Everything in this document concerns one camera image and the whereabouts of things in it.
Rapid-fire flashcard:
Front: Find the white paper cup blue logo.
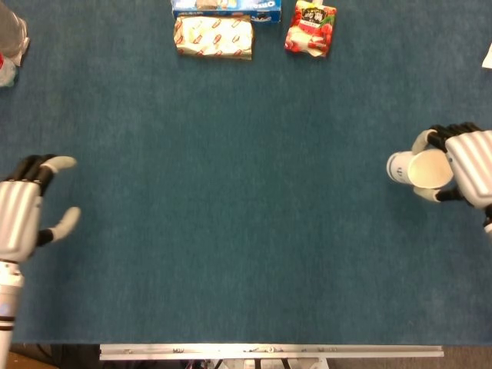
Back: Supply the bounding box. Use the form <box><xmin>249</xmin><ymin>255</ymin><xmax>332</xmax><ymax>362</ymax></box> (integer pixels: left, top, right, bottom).
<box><xmin>386</xmin><ymin>148</ymin><xmax>455</xmax><ymax>190</ymax></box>

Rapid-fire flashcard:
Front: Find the right robot hand silver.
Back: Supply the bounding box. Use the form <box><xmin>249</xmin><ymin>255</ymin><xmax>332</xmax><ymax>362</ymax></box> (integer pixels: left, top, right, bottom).
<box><xmin>411</xmin><ymin>121</ymin><xmax>492</xmax><ymax>228</ymax></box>

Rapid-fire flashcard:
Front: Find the aluminium table edge rail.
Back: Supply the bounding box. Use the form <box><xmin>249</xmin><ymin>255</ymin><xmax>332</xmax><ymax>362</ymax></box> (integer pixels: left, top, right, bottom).
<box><xmin>98</xmin><ymin>343</ymin><xmax>445</xmax><ymax>361</ymax></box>

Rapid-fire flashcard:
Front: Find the red fruit jelly pouch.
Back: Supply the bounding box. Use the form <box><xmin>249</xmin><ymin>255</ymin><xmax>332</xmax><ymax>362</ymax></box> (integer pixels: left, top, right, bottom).
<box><xmin>284</xmin><ymin>0</ymin><xmax>338</xmax><ymax>58</ymax></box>

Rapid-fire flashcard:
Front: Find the clear plastic bottle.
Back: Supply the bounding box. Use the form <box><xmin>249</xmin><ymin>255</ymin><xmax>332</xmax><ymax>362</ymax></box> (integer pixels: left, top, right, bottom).
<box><xmin>0</xmin><ymin>2</ymin><xmax>31</xmax><ymax>65</ymax></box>

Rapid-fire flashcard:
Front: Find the blue Oreo cookie box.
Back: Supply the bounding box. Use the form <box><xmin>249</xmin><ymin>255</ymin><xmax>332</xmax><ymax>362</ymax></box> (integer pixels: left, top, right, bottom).
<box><xmin>171</xmin><ymin>0</ymin><xmax>282</xmax><ymax>25</ymax></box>

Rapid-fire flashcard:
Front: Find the blue felt table mat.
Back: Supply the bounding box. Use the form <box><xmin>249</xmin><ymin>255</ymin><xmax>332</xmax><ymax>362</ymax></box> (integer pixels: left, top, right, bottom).
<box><xmin>0</xmin><ymin>0</ymin><xmax>492</xmax><ymax>345</ymax></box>

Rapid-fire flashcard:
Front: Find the cream red-print wrapped snack pack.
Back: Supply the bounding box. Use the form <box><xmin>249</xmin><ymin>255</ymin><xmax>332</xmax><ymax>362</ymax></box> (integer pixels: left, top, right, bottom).
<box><xmin>173</xmin><ymin>15</ymin><xmax>255</xmax><ymax>62</ymax></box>

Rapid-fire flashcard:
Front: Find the left robot hand silver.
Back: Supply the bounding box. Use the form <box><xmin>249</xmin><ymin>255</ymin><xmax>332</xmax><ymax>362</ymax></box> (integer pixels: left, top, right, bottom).
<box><xmin>0</xmin><ymin>154</ymin><xmax>82</xmax><ymax>264</ymax></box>

